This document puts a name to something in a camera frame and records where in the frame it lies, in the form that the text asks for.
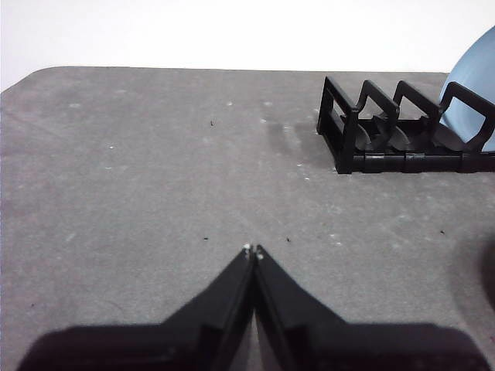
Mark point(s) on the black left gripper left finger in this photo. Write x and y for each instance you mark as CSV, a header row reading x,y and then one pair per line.
x,y
193,340

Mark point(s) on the black plate rack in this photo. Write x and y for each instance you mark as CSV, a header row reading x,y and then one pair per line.
x,y
386,160

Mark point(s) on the blue plate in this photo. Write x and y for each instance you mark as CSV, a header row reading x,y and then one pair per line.
x,y
472,73

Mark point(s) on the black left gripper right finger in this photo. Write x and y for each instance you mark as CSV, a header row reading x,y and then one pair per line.
x,y
328,344

